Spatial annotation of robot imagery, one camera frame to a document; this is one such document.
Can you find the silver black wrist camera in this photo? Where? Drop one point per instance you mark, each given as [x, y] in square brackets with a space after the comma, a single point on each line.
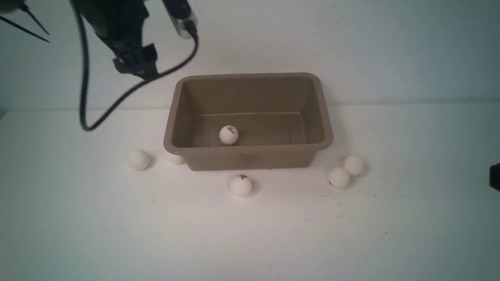
[183, 18]

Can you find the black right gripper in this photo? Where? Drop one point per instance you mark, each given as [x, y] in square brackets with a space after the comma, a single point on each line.
[494, 176]

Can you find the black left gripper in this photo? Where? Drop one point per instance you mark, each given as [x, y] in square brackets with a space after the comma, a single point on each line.
[119, 25]

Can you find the white table-tennis ball with logo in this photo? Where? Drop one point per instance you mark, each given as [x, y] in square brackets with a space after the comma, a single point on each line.
[241, 185]

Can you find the black cable tie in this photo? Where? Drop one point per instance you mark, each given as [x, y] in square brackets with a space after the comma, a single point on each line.
[25, 20]

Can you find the brown plastic bin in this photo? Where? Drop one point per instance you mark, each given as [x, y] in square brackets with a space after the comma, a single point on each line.
[282, 119]

